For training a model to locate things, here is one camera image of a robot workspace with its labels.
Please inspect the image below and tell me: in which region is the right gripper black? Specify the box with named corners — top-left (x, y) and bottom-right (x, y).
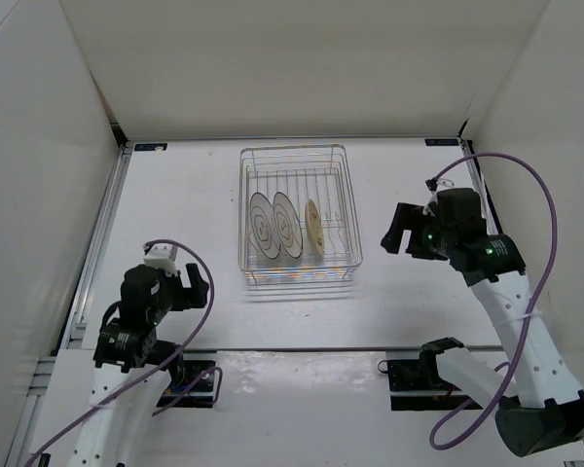
top-left (380, 203), bottom-right (456, 261)

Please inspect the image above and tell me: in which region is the white plate green rim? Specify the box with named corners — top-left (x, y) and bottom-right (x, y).
top-left (249, 192), bottom-right (280, 260)
top-left (272, 192), bottom-right (303, 259)

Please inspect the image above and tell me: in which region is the wire dish rack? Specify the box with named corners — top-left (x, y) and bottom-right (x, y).
top-left (237, 144), bottom-right (363, 287)

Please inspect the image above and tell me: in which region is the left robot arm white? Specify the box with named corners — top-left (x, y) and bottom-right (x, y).
top-left (26, 258), bottom-right (215, 466)

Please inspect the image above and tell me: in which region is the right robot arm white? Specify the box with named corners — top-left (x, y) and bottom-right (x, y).
top-left (381, 188), bottom-right (584, 457)

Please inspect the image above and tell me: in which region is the blue label right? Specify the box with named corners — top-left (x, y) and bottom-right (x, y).
top-left (424, 138), bottom-right (459, 147)

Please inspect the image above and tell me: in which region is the blue label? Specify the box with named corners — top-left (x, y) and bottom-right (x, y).
top-left (424, 138), bottom-right (459, 147)
top-left (133, 143), bottom-right (167, 152)

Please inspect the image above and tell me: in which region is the beige wooden plate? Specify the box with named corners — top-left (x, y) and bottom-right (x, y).
top-left (305, 199), bottom-right (324, 256)

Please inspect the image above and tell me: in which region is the blue label left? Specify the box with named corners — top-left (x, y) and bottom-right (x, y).
top-left (133, 143), bottom-right (167, 152)

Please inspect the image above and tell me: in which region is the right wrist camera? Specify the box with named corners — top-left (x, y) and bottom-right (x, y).
top-left (422, 178), bottom-right (456, 216)

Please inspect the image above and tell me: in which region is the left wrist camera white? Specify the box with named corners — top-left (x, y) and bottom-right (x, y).
top-left (143, 244), bottom-right (178, 276)

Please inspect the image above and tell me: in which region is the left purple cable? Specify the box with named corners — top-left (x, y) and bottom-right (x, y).
top-left (26, 238), bottom-right (224, 463)

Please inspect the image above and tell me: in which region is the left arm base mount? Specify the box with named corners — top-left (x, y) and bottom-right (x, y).
top-left (156, 360), bottom-right (223, 412)

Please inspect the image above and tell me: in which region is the aluminium table edge rail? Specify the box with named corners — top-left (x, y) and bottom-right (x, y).
top-left (55, 144), bottom-right (129, 353)

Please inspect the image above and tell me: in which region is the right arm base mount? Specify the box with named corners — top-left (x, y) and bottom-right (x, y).
top-left (377, 360), bottom-right (467, 412)

